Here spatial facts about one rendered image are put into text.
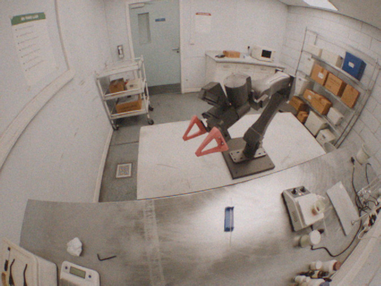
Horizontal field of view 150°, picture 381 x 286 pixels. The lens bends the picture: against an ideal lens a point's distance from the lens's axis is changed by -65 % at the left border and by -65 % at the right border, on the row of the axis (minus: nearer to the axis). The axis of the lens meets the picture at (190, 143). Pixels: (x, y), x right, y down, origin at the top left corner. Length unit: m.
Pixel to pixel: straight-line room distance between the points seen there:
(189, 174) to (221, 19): 2.96
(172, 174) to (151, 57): 2.62
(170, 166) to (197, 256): 0.41
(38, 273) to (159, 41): 3.15
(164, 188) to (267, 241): 0.48
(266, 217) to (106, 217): 0.66
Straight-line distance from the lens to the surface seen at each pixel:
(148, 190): 0.64
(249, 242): 0.60
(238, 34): 3.38
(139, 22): 3.00
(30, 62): 1.35
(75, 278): 0.70
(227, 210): 0.59
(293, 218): 0.68
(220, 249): 0.57
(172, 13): 2.99
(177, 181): 0.64
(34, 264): 0.72
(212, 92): 0.35
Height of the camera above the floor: 1.46
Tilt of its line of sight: 46 degrees down
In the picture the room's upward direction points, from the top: straight up
